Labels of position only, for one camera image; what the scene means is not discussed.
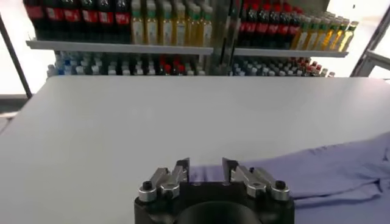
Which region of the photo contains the black pole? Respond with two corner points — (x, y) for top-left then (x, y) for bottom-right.
(349, 7), (390, 77)
(0, 13), (34, 100)

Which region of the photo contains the metal shelf rack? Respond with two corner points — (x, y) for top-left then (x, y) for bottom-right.
(225, 0), (360, 77)
(24, 0), (228, 77)

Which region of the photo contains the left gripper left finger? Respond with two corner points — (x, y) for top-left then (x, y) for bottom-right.
(138, 157), (190, 203)

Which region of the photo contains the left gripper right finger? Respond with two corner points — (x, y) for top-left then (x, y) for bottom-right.
(222, 157), (291, 202)

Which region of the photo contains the purple t-shirt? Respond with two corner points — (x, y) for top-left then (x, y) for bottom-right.
(188, 132), (390, 224)

